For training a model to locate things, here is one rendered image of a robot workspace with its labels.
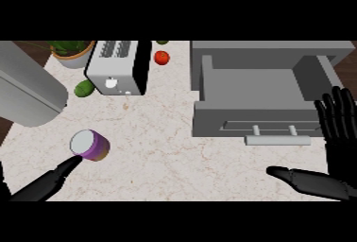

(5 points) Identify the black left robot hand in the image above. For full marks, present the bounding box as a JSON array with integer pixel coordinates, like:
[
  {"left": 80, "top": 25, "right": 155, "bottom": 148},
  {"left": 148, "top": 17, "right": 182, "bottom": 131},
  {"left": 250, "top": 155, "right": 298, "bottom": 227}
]
[{"left": 0, "top": 155, "right": 86, "bottom": 202}]

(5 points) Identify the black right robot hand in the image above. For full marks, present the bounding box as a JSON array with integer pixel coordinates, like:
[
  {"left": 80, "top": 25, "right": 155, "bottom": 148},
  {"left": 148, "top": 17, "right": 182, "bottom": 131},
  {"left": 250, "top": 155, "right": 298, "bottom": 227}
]
[{"left": 266, "top": 86, "right": 357, "bottom": 201}]

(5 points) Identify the purple can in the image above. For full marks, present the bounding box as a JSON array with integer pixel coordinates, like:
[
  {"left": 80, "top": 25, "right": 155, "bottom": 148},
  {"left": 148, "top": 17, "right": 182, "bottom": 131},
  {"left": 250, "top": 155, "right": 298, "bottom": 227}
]
[{"left": 68, "top": 129, "right": 112, "bottom": 163}]

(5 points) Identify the grey drawer tray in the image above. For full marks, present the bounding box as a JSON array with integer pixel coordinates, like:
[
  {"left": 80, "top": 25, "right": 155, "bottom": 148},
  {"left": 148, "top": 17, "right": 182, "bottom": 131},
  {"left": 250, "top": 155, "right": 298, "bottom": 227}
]
[{"left": 198, "top": 54, "right": 346, "bottom": 112}]

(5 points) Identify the large grey rounded appliance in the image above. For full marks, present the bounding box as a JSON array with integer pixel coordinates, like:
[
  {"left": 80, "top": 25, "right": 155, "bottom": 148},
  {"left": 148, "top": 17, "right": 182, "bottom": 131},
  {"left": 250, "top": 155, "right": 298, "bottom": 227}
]
[{"left": 0, "top": 40, "right": 70, "bottom": 129}]

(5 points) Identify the grey cabinet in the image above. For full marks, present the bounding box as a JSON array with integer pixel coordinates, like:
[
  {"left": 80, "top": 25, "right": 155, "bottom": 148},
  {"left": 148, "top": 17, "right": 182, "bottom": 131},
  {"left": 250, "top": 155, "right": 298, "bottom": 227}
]
[{"left": 191, "top": 40, "right": 357, "bottom": 102}]

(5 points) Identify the silver toaster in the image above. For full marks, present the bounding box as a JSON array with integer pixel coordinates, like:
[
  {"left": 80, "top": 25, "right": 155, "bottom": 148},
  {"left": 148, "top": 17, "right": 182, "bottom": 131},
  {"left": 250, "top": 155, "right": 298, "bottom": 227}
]
[{"left": 84, "top": 40, "right": 154, "bottom": 96}]

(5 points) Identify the potted green plant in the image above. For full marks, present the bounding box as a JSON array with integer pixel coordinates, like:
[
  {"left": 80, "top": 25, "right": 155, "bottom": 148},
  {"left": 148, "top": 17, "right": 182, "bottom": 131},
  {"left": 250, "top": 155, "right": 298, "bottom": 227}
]
[{"left": 45, "top": 40, "right": 98, "bottom": 70}]

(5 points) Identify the red tomato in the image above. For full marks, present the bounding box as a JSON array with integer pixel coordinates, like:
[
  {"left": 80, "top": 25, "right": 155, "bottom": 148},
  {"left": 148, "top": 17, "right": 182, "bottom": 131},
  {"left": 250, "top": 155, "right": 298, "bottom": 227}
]
[{"left": 154, "top": 50, "right": 171, "bottom": 66}]

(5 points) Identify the grey drawer front with handle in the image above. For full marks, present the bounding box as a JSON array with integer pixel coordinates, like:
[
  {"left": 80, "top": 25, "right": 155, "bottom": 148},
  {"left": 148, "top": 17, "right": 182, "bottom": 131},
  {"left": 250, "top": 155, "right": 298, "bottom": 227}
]
[{"left": 192, "top": 100, "right": 329, "bottom": 147}]

